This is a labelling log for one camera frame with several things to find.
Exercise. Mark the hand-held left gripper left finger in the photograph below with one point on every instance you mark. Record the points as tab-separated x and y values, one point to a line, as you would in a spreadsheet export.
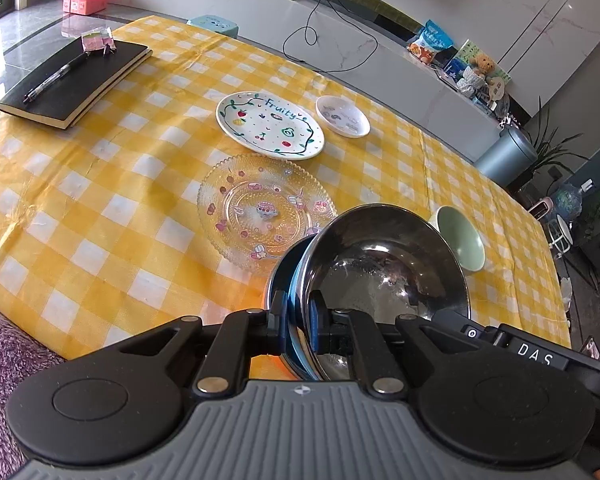
280	320

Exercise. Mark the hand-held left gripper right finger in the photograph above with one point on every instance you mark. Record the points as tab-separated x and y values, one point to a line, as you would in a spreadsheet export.
317	322

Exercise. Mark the blue bowl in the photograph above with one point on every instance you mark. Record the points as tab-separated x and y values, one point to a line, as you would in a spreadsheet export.
285	272

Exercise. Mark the stainless steel bowl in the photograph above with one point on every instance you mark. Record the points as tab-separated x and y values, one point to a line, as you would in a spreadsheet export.
380	260

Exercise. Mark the clear glass patterned plate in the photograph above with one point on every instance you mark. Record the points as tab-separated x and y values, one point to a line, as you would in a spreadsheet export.
240	210

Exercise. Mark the pale green bowl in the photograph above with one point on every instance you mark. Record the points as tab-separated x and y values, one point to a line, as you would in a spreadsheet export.
460	240

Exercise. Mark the white fruit print plate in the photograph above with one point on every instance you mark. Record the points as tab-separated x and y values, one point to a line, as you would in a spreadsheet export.
270	130

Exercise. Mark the small white dish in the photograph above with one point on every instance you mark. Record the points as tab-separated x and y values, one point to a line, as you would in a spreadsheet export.
342	117

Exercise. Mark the white round stool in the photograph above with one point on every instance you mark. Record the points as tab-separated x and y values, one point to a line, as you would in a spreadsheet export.
560	232

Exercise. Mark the pink space heater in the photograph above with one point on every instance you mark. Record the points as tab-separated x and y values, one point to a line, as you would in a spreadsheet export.
542	210

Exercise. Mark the large water bottle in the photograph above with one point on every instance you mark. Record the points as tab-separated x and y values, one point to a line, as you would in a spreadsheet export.
570	202

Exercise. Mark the grey trash can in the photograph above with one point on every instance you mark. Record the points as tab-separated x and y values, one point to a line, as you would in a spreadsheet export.
505	160

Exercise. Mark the tall leafy green plant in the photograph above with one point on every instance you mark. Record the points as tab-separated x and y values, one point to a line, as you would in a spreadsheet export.
547	152

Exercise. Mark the yellow checked tablecloth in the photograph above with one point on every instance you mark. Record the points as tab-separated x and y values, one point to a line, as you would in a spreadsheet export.
105	200

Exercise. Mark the purple shaggy rug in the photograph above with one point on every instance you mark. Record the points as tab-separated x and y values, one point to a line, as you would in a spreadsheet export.
5	350

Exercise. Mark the brown teddy bear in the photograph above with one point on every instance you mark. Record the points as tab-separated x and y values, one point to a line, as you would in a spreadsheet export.
481	65

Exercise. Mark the blue snack bag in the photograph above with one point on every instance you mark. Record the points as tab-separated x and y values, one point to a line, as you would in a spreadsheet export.
430	42

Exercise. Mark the teal plastic stool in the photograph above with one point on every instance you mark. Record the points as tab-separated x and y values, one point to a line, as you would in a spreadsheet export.
212	25

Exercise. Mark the black notebook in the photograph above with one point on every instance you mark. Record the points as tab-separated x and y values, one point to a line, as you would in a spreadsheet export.
80	85

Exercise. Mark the black pen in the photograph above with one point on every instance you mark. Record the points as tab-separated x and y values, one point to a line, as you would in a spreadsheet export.
55	77

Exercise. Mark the pink sticky note pack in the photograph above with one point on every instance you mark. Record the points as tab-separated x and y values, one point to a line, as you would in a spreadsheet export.
97	40

